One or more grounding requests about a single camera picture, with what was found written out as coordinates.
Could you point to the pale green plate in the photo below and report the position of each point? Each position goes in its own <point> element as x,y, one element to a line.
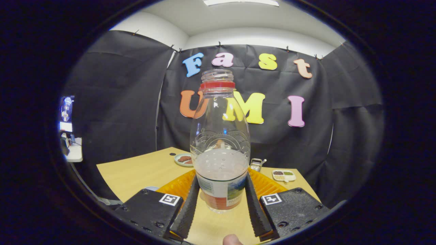
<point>176,159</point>

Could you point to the computer monitor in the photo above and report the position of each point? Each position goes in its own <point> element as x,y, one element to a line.
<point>66,109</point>

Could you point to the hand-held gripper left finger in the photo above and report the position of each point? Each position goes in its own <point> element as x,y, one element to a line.
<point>187,211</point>

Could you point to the large ceiling light panel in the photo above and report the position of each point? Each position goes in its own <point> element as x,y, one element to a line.
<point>242,2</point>

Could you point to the black backdrop cloth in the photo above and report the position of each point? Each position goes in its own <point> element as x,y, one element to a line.
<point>119,102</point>

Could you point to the wooden table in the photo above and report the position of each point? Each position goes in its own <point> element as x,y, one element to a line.
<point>143,170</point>

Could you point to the white divided condiment dish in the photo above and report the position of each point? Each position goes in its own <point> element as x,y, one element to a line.
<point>284,175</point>

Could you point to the brown food on plate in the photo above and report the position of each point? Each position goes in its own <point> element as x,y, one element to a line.
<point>184,158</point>

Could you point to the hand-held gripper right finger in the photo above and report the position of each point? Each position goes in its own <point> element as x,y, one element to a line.
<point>257,211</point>

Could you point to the white cup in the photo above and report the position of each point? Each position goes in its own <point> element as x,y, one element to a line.
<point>152,188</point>

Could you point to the white side desk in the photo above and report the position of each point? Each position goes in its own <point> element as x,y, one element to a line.
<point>75,153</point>

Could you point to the clear juice bottle red label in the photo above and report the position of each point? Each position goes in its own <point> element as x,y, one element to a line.
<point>219,163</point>

